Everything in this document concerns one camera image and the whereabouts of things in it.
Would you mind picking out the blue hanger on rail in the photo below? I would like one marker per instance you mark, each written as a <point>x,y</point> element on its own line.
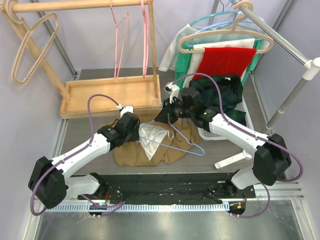
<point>220,22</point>

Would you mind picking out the wooden hanger rack with tray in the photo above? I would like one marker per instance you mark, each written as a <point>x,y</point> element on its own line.
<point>131,90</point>

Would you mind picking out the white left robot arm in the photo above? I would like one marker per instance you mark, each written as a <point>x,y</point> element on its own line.
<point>52,180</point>

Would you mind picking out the tan skirt with white lining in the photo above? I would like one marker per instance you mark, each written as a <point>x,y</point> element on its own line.
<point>159,142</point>

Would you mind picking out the pink hanger left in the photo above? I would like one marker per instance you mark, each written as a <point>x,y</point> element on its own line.
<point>119,45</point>

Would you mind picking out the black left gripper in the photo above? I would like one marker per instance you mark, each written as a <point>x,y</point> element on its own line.
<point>135,137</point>

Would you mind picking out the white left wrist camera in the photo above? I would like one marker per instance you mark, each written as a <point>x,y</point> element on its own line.
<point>125,109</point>

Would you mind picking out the teal hanger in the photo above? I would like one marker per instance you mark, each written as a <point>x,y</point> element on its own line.
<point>212,16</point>

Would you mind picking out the beige wooden hanger on rack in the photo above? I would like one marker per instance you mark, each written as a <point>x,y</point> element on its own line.
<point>30,44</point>

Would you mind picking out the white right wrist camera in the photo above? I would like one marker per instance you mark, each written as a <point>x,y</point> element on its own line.
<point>173,90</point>

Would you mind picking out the beige wooden hanger with clothes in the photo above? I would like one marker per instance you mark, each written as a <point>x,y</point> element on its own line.
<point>232,30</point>

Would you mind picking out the pink hanger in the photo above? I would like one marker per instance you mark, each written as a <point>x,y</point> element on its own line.
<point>145,39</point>
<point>119,45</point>

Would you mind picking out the white slotted cable duct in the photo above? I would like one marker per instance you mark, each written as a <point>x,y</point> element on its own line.
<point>78,207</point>

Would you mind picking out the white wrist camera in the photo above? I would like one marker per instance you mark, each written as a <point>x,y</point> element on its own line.
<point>173,90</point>
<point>125,109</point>

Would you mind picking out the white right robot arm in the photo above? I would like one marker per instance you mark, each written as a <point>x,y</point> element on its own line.
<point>270,158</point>

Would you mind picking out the white plastic basket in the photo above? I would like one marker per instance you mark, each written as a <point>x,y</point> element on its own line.
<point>211,136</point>

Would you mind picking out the dark green plaid garment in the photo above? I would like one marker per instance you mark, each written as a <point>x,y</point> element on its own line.
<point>231,91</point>

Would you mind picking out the metal clothes rail stand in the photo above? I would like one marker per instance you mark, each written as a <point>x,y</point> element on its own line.
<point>311,66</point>

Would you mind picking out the red cloth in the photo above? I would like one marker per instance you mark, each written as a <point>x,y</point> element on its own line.
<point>224,61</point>

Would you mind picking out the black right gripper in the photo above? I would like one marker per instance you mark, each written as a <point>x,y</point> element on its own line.
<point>166,115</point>

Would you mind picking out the pink hanger right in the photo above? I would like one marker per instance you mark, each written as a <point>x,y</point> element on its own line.
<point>145,39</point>

